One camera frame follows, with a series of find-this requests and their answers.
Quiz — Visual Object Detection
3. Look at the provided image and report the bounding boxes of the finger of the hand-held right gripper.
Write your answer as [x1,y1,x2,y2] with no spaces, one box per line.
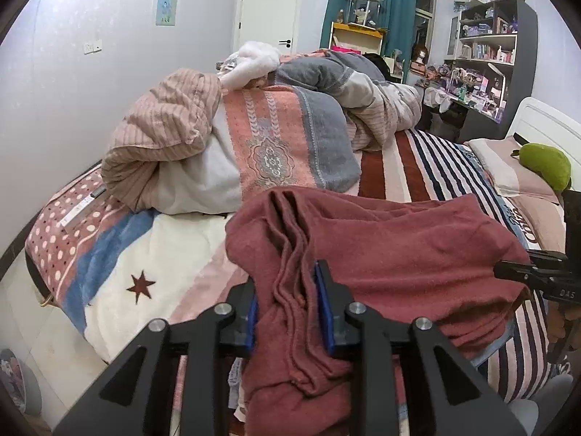
[493,249,571,283]
[562,188,581,255]

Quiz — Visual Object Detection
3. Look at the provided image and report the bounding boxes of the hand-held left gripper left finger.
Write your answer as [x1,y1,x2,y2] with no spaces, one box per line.
[54,280,260,436]

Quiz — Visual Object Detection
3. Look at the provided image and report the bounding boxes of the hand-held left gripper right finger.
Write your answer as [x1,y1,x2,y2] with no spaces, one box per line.
[314,260,527,436]

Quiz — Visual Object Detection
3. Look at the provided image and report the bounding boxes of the red pants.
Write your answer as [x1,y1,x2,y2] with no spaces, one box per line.
[225,186,535,436]

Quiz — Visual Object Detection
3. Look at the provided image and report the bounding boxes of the green plush toy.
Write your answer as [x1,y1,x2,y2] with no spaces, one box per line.
[512,142,572,192]

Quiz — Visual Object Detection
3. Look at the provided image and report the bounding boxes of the pink and white pillow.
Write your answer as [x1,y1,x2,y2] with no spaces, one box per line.
[467,138,560,199]

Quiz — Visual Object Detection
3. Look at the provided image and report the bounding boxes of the striped bed blanket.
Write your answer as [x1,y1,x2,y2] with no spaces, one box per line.
[59,127,573,436]

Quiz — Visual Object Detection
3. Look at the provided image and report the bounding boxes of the white bed headboard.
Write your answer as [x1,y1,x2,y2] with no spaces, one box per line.
[505,96,581,157]

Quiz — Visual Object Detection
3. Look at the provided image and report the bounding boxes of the dark cluttered desk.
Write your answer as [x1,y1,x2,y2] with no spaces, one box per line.
[426,84,519,145]

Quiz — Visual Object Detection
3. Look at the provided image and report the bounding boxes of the orange and grey patterned blanket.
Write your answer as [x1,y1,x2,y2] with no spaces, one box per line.
[222,85,365,192]

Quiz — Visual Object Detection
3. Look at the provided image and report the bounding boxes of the dark grey bookshelf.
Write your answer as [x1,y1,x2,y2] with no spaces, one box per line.
[447,0,539,133]

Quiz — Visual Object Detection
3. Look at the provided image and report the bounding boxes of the pink and grey quilt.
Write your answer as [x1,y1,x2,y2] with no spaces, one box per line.
[101,50,424,215]

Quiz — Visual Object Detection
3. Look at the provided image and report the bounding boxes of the polka dot bed sheet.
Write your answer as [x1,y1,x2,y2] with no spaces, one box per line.
[24,163,137,310]

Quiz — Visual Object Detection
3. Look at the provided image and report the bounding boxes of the grey round object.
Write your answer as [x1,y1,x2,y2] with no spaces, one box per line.
[0,348,42,417]

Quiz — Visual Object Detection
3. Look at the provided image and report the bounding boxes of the black and white plush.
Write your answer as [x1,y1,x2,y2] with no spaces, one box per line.
[362,53,392,79]

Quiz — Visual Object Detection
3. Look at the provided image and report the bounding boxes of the window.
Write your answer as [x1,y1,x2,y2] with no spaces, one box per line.
[413,0,437,56]

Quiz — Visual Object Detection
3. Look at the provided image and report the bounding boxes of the white fluffy cloth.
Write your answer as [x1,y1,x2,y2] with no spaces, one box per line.
[220,40,283,90]

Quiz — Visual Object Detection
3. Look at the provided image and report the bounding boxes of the yellow and white cabinet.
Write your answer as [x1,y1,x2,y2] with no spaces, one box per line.
[329,21,387,58]

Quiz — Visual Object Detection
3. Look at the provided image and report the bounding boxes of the teal curtain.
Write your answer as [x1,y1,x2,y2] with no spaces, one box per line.
[320,0,419,62]

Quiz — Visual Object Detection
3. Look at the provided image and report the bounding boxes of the glass display case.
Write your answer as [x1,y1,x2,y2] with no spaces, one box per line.
[343,0,384,27]

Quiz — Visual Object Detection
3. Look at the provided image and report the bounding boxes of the white door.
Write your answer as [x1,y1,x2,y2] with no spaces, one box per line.
[233,0,303,56]

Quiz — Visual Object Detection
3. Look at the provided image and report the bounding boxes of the small blue wall poster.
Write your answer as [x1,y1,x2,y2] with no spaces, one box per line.
[155,0,178,27]

